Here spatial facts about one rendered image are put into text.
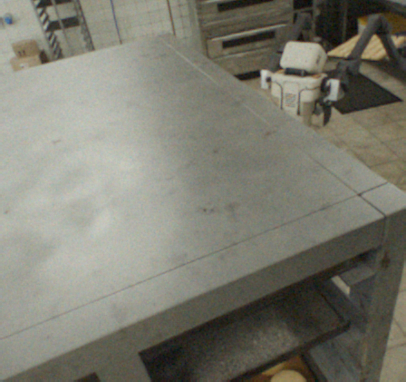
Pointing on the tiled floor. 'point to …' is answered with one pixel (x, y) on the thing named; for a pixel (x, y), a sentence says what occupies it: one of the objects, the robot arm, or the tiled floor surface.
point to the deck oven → (246, 17)
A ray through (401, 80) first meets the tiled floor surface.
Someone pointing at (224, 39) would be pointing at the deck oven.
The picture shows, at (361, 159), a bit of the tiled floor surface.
